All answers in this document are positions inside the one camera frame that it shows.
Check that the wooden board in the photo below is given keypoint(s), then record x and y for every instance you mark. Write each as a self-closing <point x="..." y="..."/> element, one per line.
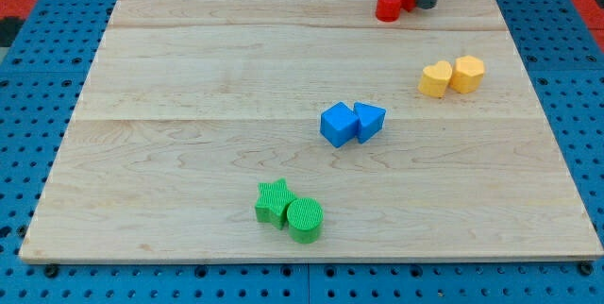
<point x="190" y="104"/>

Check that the green cylinder block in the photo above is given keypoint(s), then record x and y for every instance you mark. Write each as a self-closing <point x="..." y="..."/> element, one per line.
<point x="305" y="218"/>

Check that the blue cube block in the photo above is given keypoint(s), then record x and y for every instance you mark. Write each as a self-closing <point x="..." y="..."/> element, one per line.
<point x="339" y="124"/>

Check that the green star block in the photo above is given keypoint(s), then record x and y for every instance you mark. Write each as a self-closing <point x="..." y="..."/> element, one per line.
<point x="273" y="202"/>

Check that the blue triangle block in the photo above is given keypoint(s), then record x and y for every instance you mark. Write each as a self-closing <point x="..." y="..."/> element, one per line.
<point x="371" y="119"/>

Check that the red cylinder block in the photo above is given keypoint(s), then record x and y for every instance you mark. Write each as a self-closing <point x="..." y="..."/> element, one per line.
<point x="388" y="10"/>

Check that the yellow heart block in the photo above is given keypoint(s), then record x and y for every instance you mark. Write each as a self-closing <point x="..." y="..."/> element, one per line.
<point x="435" y="79"/>

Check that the yellow hexagon block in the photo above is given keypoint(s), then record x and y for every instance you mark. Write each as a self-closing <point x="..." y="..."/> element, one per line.
<point x="468" y="71"/>

